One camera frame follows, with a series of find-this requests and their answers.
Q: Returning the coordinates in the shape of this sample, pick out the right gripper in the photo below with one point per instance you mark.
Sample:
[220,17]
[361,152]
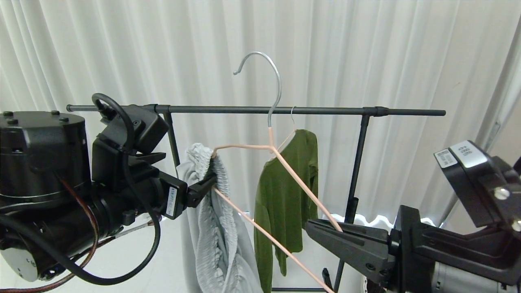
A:
[407,260]

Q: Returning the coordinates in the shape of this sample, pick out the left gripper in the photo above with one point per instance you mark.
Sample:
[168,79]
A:
[134,203]

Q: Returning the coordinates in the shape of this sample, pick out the pale grey garment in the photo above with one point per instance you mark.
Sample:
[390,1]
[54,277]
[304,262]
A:
[220,244]

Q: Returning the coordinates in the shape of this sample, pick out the green garment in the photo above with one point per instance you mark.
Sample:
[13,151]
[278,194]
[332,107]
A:
[285,195]

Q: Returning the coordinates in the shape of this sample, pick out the pink clothes hanger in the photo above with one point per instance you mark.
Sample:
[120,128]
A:
[292,118]
[279,81]

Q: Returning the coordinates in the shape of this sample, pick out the black clothes rack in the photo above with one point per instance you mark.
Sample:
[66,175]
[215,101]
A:
[325,110]

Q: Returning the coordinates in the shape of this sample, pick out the white curtain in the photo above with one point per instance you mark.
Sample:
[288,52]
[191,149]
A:
[366,53]

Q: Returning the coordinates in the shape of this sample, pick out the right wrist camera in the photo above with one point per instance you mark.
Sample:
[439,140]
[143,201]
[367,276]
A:
[480,183]

